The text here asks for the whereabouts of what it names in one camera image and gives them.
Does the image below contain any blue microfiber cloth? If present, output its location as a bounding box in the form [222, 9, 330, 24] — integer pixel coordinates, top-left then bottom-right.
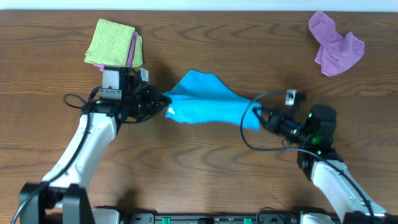
[164, 70, 260, 131]

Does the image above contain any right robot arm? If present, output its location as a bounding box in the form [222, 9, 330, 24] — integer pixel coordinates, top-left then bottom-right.
[252, 104, 397, 223]

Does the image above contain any folded green cloth bottom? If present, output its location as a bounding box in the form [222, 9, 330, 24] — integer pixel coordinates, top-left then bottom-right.
[132, 34, 144, 68]

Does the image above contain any right black cable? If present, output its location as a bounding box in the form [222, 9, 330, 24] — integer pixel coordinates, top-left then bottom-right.
[239, 91, 376, 224]

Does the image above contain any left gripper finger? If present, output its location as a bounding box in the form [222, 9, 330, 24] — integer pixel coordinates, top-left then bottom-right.
[160, 93, 172, 106]
[146, 104, 168, 120]

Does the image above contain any folded green cloth top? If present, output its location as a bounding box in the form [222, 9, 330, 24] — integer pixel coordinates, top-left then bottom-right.
[85, 19, 135, 66]

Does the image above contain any folded pink cloth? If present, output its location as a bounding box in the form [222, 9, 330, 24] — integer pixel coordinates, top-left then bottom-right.
[93, 32, 139, 71]

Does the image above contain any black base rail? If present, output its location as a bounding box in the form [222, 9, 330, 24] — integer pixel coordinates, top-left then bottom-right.
[90, 212, 343, 224]

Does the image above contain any folded green cloth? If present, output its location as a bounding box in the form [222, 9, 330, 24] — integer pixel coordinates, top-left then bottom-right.
[85, 19, 135, 66]
[132, 34, 144, 68]

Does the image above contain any crumpled purple cloth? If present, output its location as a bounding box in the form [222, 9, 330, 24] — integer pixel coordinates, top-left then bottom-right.
[308, 11, 365, 77]

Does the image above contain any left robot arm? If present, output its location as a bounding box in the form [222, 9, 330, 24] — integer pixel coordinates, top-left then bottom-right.
[12, 67, 171, 223]

